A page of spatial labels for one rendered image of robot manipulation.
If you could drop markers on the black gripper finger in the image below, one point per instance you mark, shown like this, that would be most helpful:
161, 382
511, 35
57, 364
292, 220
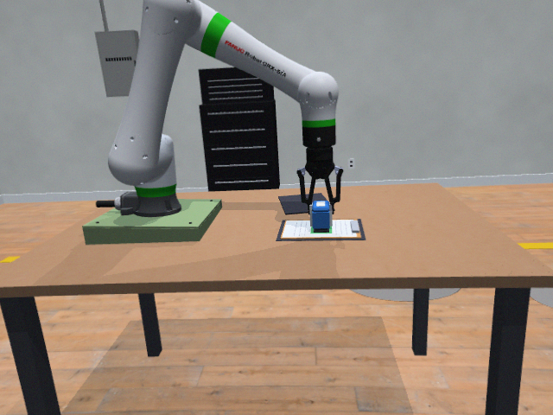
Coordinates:
338, 172
301, 173

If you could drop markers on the blue self-inking stamp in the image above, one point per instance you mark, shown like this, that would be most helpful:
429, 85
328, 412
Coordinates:
320, 216

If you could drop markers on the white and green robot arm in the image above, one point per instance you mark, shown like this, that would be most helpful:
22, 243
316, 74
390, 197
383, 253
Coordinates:
134, 159

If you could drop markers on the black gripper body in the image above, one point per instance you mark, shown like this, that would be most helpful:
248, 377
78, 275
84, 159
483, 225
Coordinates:
319, 158

